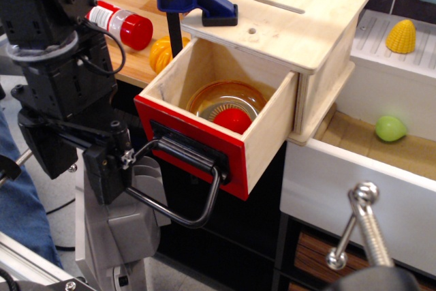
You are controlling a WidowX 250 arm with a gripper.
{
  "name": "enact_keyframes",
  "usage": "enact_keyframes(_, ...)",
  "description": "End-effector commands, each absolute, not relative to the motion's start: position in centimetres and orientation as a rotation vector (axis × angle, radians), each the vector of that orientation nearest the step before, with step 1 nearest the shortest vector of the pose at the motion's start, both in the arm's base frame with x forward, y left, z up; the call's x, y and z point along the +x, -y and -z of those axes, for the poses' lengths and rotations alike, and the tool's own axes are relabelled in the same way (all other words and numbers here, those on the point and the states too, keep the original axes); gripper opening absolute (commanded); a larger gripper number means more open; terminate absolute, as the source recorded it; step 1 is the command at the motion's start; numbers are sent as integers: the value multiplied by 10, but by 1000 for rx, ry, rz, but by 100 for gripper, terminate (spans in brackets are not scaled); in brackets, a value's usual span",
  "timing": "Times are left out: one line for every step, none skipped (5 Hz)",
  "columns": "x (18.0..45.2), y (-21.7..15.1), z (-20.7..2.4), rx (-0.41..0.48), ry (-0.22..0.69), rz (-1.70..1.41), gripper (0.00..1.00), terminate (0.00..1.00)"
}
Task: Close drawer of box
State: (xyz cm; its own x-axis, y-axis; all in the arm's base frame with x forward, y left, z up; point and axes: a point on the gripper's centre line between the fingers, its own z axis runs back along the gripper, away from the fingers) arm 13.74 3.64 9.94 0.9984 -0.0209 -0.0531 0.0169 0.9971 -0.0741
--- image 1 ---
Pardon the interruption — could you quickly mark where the amber glass bowl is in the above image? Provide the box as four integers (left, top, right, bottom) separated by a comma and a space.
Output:
187, 80, 266, 123

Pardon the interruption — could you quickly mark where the grey robot base stand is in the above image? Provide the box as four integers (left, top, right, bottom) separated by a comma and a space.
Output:
74, 155, 172, 291

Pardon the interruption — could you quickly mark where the white toy sink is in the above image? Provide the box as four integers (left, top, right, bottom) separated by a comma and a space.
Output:
280, 11, 435, 275

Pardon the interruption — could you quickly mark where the light wooden box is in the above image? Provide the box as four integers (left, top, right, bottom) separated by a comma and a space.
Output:
182, 0, 369, 145

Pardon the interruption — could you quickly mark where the wooden drawer with red front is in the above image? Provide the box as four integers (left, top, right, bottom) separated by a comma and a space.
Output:
134, 38, 298, 200

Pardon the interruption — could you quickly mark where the blue bar clamp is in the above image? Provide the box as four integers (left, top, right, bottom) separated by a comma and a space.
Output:
157, 0, 238, 57

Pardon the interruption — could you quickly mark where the yellow toy corn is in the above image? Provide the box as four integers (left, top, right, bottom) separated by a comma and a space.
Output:
385, 19, 416, 54

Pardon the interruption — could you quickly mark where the metal clamp screw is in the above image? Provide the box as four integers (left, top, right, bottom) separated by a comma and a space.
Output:
326, 181, 394, 271

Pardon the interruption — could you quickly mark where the yellow toy pumpkin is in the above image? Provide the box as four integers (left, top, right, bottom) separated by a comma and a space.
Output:
149, 35, 173, 74

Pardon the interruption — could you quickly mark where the blue jeans leg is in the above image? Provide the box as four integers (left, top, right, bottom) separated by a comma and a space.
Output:
0, 106, 64, 270

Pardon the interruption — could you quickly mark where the green toy pear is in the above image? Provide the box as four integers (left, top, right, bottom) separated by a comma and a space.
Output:
375, 116, 407, 142

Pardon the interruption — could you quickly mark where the red capped spice bottle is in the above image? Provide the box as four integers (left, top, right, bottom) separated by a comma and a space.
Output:
86, 0, 153, 50

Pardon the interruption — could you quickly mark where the red ball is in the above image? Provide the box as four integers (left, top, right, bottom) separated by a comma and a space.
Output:
213, 108, 251, 134

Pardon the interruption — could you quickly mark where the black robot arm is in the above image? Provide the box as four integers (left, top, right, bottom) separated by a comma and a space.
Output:
1, 0, 134, 204

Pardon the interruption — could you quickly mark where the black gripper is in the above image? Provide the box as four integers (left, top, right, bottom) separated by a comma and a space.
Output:
12, 85, 136, 205

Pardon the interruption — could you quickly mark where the aluminium frame rail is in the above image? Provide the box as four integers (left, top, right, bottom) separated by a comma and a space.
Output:
1, 233, 92, 290

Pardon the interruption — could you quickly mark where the black cable on floor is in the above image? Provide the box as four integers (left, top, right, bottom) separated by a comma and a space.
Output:
45, 197, 76, 252

